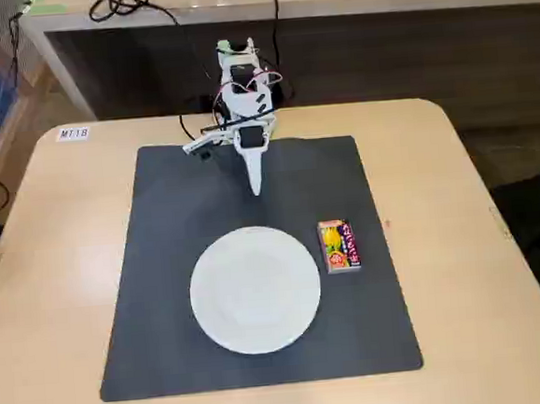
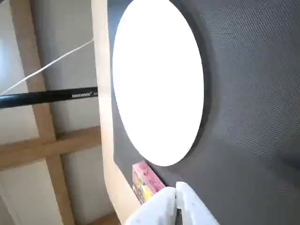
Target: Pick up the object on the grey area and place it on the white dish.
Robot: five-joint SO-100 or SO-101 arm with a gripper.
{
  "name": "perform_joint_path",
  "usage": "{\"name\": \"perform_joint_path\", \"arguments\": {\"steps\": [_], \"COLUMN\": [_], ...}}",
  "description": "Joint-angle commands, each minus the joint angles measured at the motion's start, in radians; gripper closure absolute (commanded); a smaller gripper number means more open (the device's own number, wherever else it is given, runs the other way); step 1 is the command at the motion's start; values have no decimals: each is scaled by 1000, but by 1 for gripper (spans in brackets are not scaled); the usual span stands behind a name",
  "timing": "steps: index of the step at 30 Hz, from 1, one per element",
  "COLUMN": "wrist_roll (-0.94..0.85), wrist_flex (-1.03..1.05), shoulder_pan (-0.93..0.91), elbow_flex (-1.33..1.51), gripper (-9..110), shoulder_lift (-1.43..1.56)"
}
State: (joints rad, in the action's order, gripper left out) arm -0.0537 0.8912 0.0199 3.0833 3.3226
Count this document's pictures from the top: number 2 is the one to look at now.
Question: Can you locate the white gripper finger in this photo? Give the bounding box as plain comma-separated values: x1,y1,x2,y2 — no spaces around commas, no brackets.
126,186,177,225
175,181,221,225

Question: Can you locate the pink candy box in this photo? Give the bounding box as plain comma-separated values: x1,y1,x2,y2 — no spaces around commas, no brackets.
132,161,167,203

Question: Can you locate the white round dish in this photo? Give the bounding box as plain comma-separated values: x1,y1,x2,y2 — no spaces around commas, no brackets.
112,0,204,167

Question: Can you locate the dark grey textured mat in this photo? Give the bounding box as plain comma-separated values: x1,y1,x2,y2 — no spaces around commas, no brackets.
110,0,300,225

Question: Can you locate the black Neewer stand pole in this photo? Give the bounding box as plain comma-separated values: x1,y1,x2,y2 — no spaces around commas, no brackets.
0,86,98,109

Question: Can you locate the thin white cable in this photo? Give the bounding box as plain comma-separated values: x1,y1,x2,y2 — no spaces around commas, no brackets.
0,38,94,96

